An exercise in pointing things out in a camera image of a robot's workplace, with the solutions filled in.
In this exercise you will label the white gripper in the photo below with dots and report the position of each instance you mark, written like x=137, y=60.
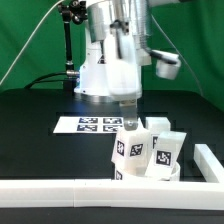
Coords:
x=122, y=68

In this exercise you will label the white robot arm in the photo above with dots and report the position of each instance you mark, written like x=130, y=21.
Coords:
x=101, y=14

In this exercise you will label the white paper marker sheet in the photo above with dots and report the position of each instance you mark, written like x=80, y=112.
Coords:
x=85, y=124

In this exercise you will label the white L-shaped fence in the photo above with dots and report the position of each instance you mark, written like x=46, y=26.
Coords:
x=111, y=193

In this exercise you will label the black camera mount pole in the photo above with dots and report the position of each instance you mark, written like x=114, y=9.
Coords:
x=75, y=11

